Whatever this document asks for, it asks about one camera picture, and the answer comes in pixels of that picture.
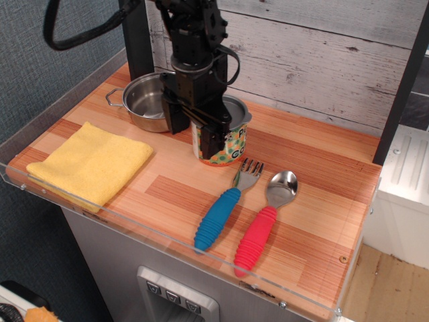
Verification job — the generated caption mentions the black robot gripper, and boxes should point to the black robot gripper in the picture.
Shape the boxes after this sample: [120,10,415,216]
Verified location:
[162,65,232,160]

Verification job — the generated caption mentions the orange object at corner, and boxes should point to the orange object at corner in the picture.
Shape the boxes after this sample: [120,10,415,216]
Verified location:
[24,307,59,322]

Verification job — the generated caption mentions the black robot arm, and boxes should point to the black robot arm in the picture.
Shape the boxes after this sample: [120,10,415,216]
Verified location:
[156,1,238,160]

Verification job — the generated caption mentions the grey toy fridge cabinet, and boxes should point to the grey toy fridge cabinet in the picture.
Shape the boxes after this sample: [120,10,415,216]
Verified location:
[62,209,305,321]

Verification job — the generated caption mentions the blue handled fork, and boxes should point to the blue handled fork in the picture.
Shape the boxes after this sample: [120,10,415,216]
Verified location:
[194,158,265,252]

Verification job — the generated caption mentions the clear acrylic guard rail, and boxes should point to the clear acrylic guard rail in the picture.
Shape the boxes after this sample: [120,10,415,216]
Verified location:
[2,63,381,321]

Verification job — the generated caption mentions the red handled spoon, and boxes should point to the red handled spoon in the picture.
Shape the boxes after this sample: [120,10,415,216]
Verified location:
[234,170,298,278]

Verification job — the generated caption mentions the stainless steel pot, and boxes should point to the stainless steel pot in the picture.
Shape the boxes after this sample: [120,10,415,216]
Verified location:
[105,72,175,133]

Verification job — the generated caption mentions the silver dispenser button panel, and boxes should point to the silver dispenser button panel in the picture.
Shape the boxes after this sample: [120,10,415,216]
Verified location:
[137,266,221,322]

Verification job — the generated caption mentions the toy can with grey lid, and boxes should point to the toy can with grey lid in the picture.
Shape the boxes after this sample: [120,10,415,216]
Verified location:
[191,95,252,166]

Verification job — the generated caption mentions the yellow folded cloth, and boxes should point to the yellow folded cloth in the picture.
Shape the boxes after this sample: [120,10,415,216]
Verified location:
[26,122,154,213]

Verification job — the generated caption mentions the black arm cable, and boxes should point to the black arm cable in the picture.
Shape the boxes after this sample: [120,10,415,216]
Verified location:
[42,0,141,52]

